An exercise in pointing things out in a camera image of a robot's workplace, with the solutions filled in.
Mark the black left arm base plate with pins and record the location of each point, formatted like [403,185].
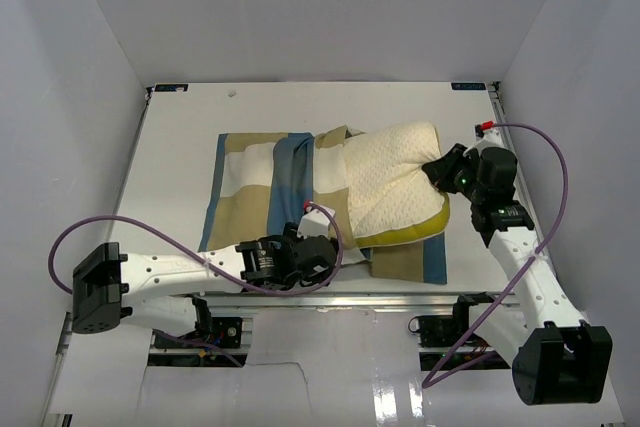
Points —
[229,333]

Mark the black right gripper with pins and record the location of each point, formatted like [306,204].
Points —
[441,171]

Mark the blue beige white checked pillowcase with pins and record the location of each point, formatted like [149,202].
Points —
[261,181]

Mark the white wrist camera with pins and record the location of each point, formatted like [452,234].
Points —
[487,135]
[315,222]

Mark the white pillow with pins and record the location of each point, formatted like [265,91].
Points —
[391,200]

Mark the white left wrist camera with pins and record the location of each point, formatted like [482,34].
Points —
[315,222]

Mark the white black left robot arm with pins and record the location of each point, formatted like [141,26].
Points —
[165,292]

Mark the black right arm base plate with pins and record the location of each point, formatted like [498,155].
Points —
[445,334]

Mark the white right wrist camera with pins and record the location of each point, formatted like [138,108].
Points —
[487,135]

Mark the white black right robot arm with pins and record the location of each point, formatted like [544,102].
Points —
[555,355]

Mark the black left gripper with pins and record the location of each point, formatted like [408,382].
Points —
[289,234]

